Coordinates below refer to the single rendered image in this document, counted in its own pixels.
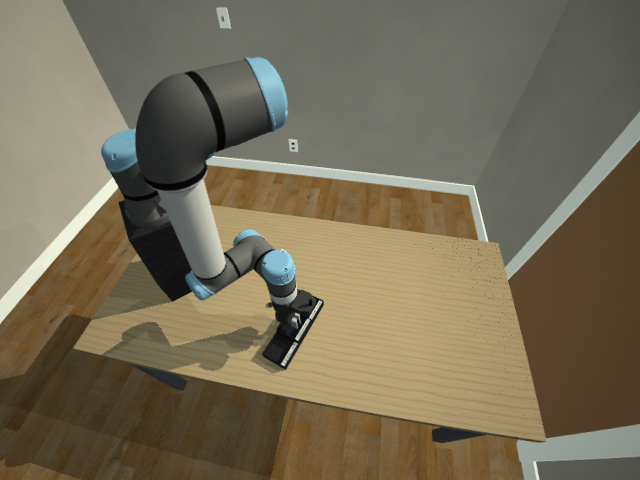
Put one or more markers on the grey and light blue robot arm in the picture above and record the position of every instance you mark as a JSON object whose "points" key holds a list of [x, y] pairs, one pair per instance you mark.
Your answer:
{"points": [[181, 122]]}

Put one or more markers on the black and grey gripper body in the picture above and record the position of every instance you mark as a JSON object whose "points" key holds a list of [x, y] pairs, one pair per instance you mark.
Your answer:
{"points": [[300, 302]]}

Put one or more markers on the black storage bins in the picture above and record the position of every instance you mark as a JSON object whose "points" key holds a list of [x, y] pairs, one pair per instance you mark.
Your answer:
{"points": [[281, 342]]}

